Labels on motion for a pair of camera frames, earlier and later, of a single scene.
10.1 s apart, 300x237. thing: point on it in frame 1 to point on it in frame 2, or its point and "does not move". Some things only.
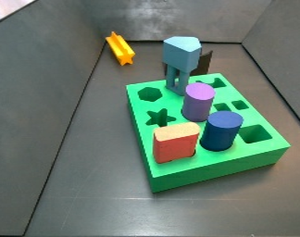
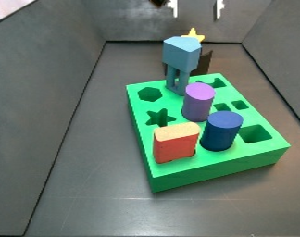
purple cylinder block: x=196 y=102 does not move
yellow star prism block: x=120 y=48 to x=192 y=35
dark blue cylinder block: x=220 y=130 does not move
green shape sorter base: x=156 y=107 does not move
